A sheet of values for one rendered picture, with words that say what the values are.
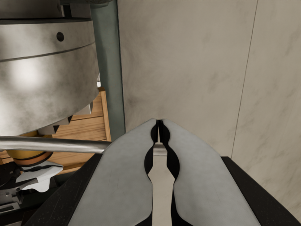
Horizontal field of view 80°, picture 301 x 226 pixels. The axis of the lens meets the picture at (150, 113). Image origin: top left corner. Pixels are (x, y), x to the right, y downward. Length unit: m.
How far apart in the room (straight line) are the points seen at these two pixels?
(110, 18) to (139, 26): 0.62
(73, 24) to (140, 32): 1.25
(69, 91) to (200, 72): 1.64
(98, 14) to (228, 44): 1.34
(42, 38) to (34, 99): 0.07
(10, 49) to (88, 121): 0.45
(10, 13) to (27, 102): 0.11
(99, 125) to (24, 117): 0.43
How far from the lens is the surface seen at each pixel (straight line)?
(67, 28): 0.27
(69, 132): 0.67
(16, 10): 0.29
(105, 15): 0.92
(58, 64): 0.26
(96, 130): 0.68
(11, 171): 0.53
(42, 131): 0.41
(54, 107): 0.27
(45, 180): 0.51
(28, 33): 0.25
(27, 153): 0.43
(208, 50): 1.83
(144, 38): 1.53
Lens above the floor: 1.45
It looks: 56 degrees down
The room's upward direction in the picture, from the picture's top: 144 degrees clockwise
